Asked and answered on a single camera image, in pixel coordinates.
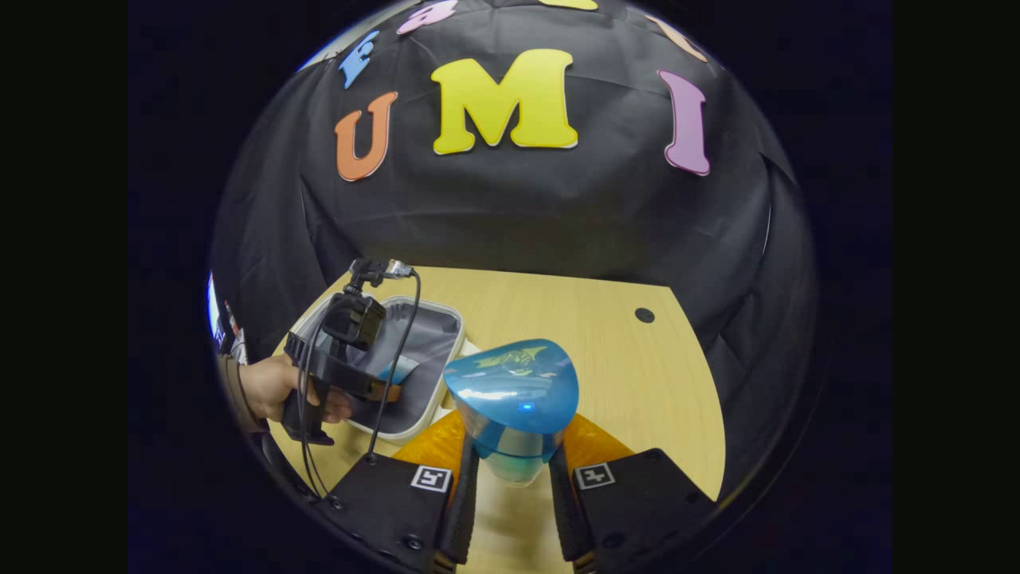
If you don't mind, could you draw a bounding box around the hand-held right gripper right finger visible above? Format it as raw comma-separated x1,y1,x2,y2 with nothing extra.
548,413,722,574

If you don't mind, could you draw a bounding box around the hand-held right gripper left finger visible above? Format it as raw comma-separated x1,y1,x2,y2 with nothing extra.
323,411,481,574

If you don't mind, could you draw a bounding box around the blue white skincare tube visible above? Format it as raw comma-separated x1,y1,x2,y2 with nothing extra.
378,356,420,384

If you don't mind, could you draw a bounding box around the blue cap skincare bottle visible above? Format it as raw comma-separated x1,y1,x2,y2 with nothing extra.
443,339,580,487

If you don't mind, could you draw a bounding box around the white printed board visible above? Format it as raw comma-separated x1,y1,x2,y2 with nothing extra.
207,271,249,368

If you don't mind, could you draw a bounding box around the black backdrop cloth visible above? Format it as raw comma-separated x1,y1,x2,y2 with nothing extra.
211,0,818,499

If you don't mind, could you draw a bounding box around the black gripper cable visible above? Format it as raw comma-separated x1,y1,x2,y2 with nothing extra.
365,271,422,465
296,299,345,499

